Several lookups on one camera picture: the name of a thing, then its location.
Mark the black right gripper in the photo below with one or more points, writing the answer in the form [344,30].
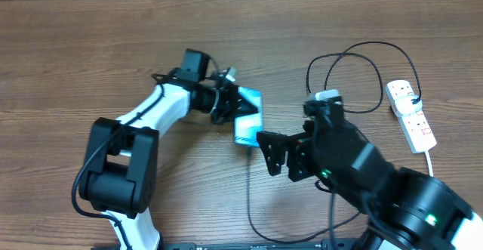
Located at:
[305,151]

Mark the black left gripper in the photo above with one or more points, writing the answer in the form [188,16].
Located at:
[232,100]

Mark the blue Galaxy smartphone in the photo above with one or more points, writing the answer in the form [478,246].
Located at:
[246,127]

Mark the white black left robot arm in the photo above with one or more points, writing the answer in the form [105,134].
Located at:
[117,179]

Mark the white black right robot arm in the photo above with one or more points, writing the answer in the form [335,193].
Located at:
[406,209]

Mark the white charger plug adapter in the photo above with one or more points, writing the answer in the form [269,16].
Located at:
[406,105]

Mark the white power strip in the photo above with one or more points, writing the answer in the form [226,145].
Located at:
[415,127]

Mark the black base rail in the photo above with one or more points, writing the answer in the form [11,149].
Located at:
[322,245]

